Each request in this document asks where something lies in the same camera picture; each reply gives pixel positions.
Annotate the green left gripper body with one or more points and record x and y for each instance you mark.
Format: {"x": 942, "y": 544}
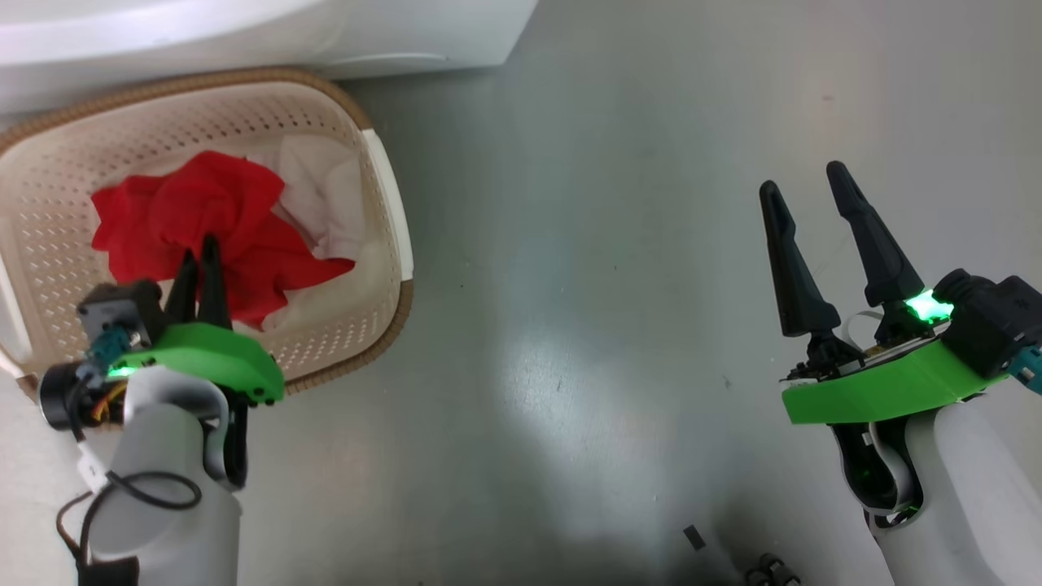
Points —
{"x": 212, "y": 354}

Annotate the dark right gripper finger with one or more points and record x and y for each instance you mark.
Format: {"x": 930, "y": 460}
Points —
{"x": 879, "y": 252}
{"x": 794, "y": 277}

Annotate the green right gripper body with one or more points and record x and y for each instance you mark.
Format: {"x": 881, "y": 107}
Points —
{"x": 887, "y": 391}

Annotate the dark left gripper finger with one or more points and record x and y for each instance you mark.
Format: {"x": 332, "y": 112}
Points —
{"x": 185, "y": 297}
{"x": 214, "y": 293}

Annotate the red garment with white patches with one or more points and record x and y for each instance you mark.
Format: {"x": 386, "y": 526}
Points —
{"x": 203, "y": 203}

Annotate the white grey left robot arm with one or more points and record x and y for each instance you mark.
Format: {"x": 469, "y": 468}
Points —
{"x": 163, "y": 488}

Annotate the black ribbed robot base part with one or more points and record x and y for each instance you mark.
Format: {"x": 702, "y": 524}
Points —
{"x": 773, "y": 571}

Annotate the cream perforated laundry basket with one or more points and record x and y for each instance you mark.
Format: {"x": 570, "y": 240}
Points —
{"x": 49, "y": 179}

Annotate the white front-load washing machine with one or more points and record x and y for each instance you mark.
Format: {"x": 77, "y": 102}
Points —
{"x": 244, "y": 32}

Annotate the small black floor piece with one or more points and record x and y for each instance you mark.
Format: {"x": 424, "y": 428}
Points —
{"x": 694, "y": 537}

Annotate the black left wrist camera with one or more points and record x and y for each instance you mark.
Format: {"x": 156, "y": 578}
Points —
{"x": 122, "y": 309}

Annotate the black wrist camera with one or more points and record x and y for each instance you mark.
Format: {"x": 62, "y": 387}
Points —
{"x": 122, "y": 309}
{"x": 993, "y": 317}

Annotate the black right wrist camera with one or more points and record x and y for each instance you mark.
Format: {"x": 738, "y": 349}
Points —
{"x": 993, "y": 317}

